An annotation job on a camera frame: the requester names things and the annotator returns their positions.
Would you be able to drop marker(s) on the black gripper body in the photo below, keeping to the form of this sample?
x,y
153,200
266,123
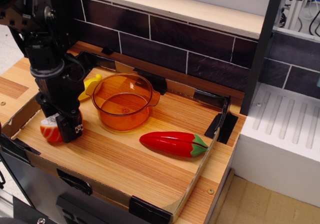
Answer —
x,y
60,80

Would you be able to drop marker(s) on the red toy chili pepper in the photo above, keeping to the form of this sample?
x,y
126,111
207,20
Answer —
x,y
174,142

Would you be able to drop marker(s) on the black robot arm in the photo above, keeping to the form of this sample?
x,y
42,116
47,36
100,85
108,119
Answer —
x,y
34,28

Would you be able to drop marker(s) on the dark shelf with tile backsplash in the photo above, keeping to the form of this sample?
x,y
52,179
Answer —
x,y
214,45

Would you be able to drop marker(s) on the orange transparent plastic pot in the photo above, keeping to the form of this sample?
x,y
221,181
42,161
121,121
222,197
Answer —
x,y
123,101

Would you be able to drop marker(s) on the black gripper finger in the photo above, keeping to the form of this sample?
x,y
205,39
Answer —
x,y
46,107
70,128

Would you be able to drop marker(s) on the black oven handle panel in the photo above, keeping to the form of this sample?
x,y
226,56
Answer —
x,y
90,210

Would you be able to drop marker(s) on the salmon sushi toy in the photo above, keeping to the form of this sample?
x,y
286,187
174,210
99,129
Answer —
x,y
49,129

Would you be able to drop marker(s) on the yellow toy banana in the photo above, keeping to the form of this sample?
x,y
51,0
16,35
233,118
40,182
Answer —
x,y
84,96

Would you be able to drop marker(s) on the aluminium frame with cables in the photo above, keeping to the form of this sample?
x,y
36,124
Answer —
x,y
299,17

